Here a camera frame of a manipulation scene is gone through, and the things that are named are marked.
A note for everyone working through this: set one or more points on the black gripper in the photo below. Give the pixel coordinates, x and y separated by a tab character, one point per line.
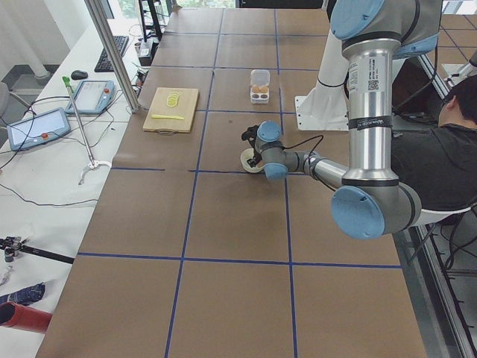
256	158

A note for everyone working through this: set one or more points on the white round bowl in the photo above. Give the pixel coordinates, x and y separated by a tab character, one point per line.
245	155

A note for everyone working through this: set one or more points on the white plastic egg box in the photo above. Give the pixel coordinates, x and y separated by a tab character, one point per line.
258	78

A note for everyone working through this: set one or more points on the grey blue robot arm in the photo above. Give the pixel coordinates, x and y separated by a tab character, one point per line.
355	84

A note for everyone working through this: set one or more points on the small black device box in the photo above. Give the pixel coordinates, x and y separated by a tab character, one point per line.
146	50

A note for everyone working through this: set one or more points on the wooden cutting board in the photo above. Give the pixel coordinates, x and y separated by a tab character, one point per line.
186	108

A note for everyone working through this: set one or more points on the yellow plastic knife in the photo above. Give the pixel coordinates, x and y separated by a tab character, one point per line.
161	116

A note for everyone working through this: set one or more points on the metal reacher grabber stick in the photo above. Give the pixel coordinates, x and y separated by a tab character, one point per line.
93	163

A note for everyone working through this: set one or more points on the far teach pendant tablet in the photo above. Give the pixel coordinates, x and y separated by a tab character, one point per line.
93	96

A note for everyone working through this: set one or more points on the teach pendant tablet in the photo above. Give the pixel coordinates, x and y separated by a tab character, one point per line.
93	96
38	130

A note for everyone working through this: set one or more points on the white chair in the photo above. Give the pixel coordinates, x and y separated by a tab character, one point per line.
431	217

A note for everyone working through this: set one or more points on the person in black shirt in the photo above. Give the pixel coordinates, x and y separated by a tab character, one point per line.
440	163

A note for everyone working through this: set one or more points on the black computer mouse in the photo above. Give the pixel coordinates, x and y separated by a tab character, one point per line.
79	75

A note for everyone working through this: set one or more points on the near teach pendant tablet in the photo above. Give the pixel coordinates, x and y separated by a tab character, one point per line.
38	130

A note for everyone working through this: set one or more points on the black tripod rod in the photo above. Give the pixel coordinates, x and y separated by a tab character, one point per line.
13	245

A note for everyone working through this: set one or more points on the blue patterned cloth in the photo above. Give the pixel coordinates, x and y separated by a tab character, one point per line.
26	296

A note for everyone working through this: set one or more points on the red cylinder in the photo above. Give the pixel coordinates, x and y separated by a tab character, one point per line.
21	317

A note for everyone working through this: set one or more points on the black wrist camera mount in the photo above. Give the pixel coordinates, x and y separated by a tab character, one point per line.
250	135

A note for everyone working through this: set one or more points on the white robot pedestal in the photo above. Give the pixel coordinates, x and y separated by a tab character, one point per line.
325	107

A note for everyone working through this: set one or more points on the aluminium frame post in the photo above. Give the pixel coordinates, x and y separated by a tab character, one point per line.
100	21

